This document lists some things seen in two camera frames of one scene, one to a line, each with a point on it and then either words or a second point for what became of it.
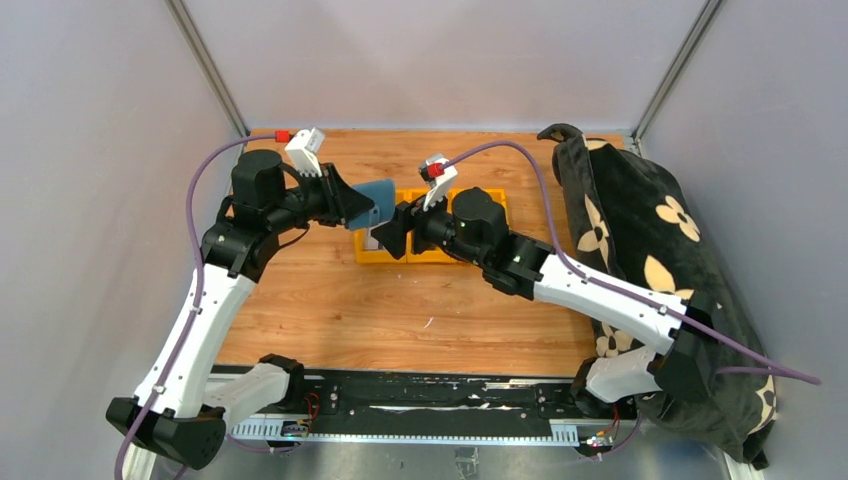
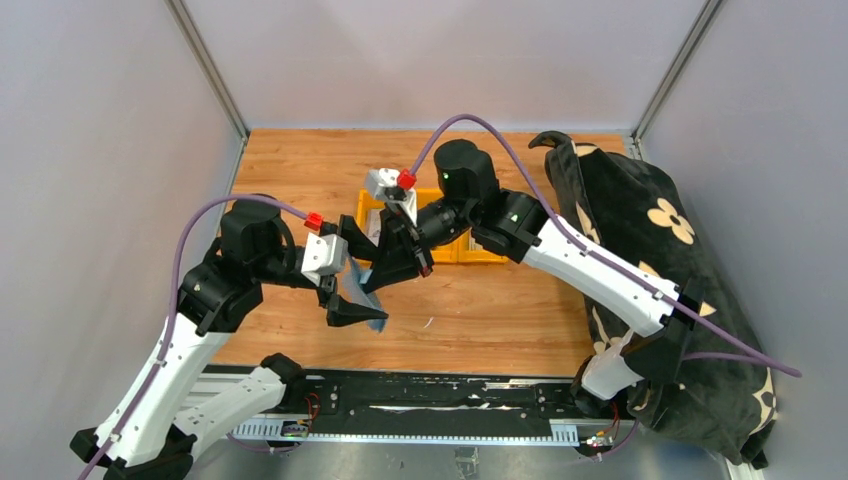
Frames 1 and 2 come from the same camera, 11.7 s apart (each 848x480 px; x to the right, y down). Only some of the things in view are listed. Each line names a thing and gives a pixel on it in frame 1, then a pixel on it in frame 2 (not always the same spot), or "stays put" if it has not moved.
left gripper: (342, 201) to (341, 311)
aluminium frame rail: (386, 434) stays put
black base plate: (334, 396) stays put
